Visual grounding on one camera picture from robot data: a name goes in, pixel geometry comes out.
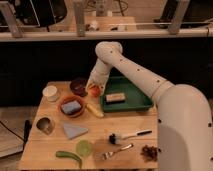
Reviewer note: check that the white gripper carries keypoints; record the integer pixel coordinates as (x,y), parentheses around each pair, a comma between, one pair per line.
(93,84)

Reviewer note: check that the red orange apple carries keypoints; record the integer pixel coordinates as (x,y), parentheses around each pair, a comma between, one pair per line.
(95,91)

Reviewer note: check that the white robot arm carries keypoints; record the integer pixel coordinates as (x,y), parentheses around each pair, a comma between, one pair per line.
(185,130)

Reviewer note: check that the dark purple bowl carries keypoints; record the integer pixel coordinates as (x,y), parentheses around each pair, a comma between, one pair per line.
(78,86)

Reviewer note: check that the orange bowl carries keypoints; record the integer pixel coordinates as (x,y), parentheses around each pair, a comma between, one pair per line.
(69,99)

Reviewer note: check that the tan sponge block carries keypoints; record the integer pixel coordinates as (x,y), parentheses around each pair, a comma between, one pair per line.
(115,97)

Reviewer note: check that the yellow banana toy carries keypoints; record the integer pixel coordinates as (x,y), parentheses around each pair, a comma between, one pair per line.
(94,111)

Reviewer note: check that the blue sponge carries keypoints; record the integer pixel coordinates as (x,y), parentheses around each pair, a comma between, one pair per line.
(71,107)

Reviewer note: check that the green plastic tray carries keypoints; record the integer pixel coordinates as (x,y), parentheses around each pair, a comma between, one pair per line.
(135,99)

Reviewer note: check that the white cup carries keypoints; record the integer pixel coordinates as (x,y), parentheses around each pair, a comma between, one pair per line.
(50,93)

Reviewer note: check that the blue grey triangular cloth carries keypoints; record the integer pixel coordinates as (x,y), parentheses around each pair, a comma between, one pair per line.
(73,131)

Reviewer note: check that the black head dish brush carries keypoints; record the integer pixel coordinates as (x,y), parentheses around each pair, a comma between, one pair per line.
(116,139)

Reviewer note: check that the light green round lid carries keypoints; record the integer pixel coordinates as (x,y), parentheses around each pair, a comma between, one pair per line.
(84,148)

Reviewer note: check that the silver fork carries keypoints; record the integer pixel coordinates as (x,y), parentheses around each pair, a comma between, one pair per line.
(109,154)

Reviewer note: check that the green pepper toy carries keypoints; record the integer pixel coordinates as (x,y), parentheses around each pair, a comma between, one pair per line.
(66,154)

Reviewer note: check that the brown grape bunch toy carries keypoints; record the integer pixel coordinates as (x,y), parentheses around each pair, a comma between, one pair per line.
(149,153)

